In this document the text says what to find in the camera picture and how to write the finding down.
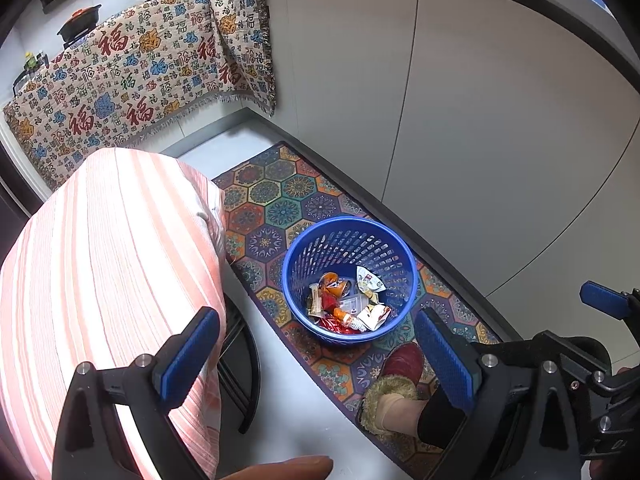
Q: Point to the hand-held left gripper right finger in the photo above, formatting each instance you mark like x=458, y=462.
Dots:
x=445, y=360

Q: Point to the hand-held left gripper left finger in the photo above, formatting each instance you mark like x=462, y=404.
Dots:
x=187, y=355

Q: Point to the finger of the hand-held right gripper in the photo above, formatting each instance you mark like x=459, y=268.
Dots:
x=580, y=350
x=602, y=300

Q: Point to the white wrapper orange print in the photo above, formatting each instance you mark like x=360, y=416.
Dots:
x=374, y=315

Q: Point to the white small box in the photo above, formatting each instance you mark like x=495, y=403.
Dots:
x=354, y=305

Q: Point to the red snack bag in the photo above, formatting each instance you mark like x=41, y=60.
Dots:
x=332, y=324

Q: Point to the small red wrapper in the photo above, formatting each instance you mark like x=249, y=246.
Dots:
x=329, y=302

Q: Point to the orange snack wrapper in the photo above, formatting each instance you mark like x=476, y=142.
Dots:
x=331, y=287

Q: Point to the beige snack wrapper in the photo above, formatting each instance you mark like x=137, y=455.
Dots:
x=315, y=300

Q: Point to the blue plastic basket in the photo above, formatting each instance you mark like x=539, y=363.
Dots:
x=300, y=270

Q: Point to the person's left hand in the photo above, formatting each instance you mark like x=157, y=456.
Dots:
x=285, y=469

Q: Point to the red fur-lined slipper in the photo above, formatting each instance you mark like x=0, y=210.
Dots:
x=402, y=360

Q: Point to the person's leg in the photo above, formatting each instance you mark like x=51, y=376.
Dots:
x=400, y=412

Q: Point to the orange white striped tablecloth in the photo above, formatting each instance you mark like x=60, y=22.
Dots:
x=100, y=270

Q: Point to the colourful patterned floor mat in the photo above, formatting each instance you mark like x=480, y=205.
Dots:
x=280, y=185

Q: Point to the beige kitchen counter cabinet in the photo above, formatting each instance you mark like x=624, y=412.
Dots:
x=475, y=110

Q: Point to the large printed cloth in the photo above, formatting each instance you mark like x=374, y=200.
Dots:
x=125, y=85

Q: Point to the narrow printed cloth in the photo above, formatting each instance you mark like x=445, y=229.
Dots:
x=245, y=35

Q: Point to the black spice rack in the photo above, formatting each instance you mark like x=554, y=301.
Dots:
x=32, y=62

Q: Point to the black clay pot red lid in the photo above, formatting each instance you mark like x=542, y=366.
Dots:
x=80, y=22

